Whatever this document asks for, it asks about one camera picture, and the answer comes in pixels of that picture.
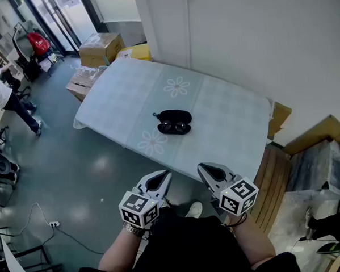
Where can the silver wristwatch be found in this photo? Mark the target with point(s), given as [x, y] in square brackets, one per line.
[133, 229]

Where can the black glasses case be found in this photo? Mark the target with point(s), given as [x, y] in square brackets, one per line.
[176, 115]

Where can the white panel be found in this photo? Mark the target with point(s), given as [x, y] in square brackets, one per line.
[16, 268]

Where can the grey round appliance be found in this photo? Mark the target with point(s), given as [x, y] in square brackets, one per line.
[1, 165]

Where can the sunglasses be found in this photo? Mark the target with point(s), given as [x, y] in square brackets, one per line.
[169, 127]

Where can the black-framed glass door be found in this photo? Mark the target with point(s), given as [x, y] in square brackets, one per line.
[75, 12]

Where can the person's right forearm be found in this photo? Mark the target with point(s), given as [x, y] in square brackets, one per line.
[252, 242]

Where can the brown cardboard sheet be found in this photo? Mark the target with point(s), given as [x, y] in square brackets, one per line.
[279, 115]

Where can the plastic-wrapped cardboard box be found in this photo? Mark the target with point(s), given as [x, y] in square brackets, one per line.
[83, 80]

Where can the white power strip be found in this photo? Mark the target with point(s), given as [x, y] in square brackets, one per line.
[54, 224]

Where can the wood-trimmed marble cabinet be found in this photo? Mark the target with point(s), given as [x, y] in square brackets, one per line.
[311, 168]

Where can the yellow box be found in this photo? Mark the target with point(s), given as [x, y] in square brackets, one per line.
[138, 51]

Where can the black fabric object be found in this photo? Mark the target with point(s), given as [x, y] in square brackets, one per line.
[333, 223]

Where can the large brown cardboard box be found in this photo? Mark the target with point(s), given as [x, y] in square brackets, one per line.
[97, 48]

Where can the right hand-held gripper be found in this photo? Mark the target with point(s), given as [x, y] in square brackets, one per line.
[238, 197]

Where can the black office chair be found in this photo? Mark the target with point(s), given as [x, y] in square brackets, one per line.
[15, 81]

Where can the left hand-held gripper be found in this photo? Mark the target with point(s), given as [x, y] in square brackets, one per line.
[138, 208]

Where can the black cart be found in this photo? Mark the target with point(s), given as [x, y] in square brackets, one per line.
[30, 69]

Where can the wooden slatted bench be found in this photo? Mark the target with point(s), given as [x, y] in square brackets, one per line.
[271, 178]

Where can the person's left forearm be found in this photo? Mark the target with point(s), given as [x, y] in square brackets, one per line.
[122, 248]

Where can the light blue flowered tablecloth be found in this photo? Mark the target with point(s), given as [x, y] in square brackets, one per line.
[220, 124]

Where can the red bag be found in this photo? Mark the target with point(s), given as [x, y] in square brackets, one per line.
[38, 42]

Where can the person's black shirt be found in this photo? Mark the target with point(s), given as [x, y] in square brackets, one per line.
[192, 245]

